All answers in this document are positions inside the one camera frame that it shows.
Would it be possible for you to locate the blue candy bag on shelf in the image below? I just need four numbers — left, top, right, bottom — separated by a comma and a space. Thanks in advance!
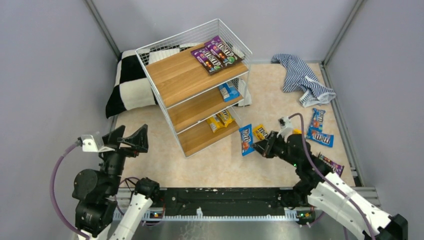
218, 81, 240, 102

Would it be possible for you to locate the yellow candy bag front up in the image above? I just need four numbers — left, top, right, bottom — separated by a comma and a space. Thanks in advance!
252, 124, 269, 141

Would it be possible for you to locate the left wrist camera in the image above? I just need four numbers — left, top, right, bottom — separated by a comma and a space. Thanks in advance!
79, 132, 115, 153

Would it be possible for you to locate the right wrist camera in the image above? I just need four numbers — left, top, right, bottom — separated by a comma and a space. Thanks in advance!
277, 116, 294, 137

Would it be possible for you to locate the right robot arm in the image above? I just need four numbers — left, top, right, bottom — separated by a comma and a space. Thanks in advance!
251, 131, 409, 240

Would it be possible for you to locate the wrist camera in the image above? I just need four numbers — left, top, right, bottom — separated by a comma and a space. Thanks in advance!
277, 116, 294, 137
79, 132, 115, 153

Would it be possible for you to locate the black white checkered pillow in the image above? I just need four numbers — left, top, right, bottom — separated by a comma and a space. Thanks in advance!
105, 42, 200, 118

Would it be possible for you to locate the purple candy bag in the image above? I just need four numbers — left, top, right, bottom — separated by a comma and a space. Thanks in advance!
318, 153, 345, 177
190, 47, 224, 76
204, 35, 244, 68

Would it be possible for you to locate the blue candy bag floor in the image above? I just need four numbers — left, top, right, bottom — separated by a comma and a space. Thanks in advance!
238, 124, 255, 157

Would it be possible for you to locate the purple candy bag front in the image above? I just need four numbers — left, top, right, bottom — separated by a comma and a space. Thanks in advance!
190, 47, 224, 76

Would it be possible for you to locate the blue candy bag upright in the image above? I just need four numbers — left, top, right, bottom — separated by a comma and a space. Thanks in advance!
309, 108, 326, 133

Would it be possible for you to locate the blue candy bag flat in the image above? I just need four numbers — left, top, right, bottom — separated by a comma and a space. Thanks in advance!
306, 130, 334, 148

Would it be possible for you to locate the yellow candy bag up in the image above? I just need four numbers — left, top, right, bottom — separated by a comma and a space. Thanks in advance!
292, 128, 302, 134
252, 124, 269, 141

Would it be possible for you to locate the yellow candy bag back up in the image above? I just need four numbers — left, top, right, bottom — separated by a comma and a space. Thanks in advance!
292, 128, 302, 134

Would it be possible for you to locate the blue striped cloth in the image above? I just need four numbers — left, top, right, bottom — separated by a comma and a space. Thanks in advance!
271, 53, 337, 108

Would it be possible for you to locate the white wire shelf rack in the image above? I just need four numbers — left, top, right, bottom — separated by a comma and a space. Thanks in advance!
136, 18, 253, 158

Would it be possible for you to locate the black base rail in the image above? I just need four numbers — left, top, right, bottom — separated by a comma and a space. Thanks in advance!
99, 186, 379, 229

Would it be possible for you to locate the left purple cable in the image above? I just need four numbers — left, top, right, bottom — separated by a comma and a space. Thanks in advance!
49, 142, 90, 240

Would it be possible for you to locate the yellow candy bag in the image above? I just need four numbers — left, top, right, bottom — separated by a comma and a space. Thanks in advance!
206, 115, 225, 133
217, 109, 235, 127

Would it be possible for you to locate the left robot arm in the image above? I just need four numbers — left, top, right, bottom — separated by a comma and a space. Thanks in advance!
72, 124, 160, 240

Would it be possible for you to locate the yellow candy bag right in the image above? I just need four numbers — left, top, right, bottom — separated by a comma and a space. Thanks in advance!
217, 109, 235, 127

